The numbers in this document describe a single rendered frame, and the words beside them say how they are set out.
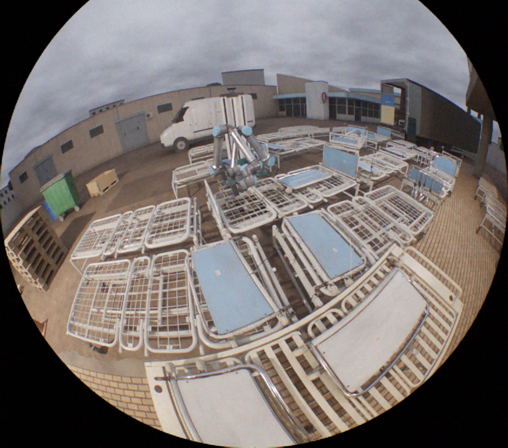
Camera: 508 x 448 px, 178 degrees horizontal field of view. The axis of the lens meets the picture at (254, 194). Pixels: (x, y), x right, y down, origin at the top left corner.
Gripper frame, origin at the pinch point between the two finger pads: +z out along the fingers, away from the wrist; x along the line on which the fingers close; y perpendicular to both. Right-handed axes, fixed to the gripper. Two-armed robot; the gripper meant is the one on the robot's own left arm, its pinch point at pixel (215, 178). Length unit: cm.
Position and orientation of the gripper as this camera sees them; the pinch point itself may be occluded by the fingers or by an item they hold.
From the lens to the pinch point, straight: 190.8
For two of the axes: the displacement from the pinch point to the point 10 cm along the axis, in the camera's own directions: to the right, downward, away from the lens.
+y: 4.1, 4.2, -8.1
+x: 2.5, 8.0, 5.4
